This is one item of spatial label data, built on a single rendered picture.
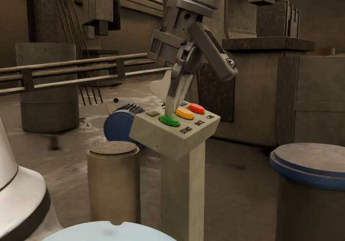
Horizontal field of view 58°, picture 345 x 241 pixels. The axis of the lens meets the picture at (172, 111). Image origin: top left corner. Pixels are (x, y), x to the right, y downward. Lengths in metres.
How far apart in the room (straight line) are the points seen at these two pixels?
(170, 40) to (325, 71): 1.42
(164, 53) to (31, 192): 0.38
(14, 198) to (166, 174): 0.46
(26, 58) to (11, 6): 5.89
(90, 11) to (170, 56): 7.98
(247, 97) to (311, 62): 0.86
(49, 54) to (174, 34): 2.71
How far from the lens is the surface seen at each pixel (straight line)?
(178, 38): 0.55
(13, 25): 9.09
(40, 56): 3.24
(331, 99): 1.92
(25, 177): 0.27
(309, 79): 1.88
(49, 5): 4.95
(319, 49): 4.66
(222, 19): 2.72
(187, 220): 0.69
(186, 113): 0.66
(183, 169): 0.65
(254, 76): 2.56
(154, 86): 0.59
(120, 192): 0.71
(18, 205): 0.25
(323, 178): 0.92
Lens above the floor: 0.72
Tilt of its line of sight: 10 degrees down
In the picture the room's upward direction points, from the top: straight up
